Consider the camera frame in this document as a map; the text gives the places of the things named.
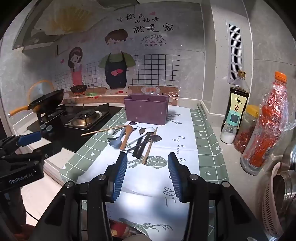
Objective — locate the stainless steel bowl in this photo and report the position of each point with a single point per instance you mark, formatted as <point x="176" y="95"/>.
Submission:
<point x="284" y="192"/>

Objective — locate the black gas stove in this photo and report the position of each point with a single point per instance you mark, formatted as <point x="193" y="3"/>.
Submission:
<point x="69" y="136"/>

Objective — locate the cartoon wall poster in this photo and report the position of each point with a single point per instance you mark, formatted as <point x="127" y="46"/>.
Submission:
<point x="148" y="64"/>

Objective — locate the blue plastic rice spoon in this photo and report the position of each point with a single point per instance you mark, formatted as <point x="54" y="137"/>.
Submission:
<point x="116" y="141"/>

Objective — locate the purple plastic utensil holder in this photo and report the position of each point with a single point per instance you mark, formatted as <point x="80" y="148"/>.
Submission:
<point x="145" y="111"/>

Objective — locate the orange rimmed glass lid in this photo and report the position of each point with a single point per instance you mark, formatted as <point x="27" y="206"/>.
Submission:
<point x="39" y="89"/>

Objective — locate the pink plastic colander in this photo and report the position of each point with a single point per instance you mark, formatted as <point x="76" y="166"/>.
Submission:
<point x="267" y="204"/>

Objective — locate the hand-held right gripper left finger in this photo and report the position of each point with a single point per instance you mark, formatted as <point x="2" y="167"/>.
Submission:
<point x="120" y="176"/>

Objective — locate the white vent grille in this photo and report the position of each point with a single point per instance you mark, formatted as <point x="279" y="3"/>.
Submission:
<point x="234" y="51"/>

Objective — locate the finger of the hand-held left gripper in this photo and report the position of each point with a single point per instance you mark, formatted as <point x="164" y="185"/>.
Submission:
<point x="30" y="138"/>
<point x="34" y="155"/>

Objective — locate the red bottle with orange cap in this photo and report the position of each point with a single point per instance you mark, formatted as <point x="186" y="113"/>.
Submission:
<point x="261" y="148"/>

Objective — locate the black plastic spatula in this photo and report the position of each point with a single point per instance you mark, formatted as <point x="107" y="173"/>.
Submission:
<point x="156" y="138"/>

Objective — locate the green checked tablecloth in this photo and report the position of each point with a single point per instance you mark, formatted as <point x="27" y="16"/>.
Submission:
<point x="178" y="139"/>

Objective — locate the dark soy sauce bottle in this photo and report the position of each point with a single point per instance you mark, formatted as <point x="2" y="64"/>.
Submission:
<point x="239" y="92"/>

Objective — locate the white plastic spoon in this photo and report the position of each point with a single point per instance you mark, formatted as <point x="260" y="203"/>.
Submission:
<point x="150" y="129"/>

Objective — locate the wooden chopstick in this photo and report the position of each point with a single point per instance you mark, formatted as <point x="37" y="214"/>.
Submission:
<point x="99" y="131"/>
<point x="150" y="146"/>

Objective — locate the chili flakes jar yellow lid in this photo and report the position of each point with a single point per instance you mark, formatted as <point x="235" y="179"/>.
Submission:
<point x="242" y="139"/>

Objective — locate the small white spoon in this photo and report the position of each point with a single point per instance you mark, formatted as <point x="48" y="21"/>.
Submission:
<point x="111" y="131"/>

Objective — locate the salt shaker with teal lid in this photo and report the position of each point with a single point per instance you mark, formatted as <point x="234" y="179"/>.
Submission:
<point x="229" y="134"/>

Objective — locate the brown wooden spoon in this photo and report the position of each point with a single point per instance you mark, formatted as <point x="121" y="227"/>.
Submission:
<point x="126" y="139"/>

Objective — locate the dark thin utensil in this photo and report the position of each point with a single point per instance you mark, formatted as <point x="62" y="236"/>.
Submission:
<point x="129" y="150"/>

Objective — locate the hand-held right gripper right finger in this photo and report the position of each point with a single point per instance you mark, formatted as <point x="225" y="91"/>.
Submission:
<point x="175" y="178"/>

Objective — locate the stainless steel pot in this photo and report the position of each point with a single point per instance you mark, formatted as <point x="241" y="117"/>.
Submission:
<point x="290" y="157"/>

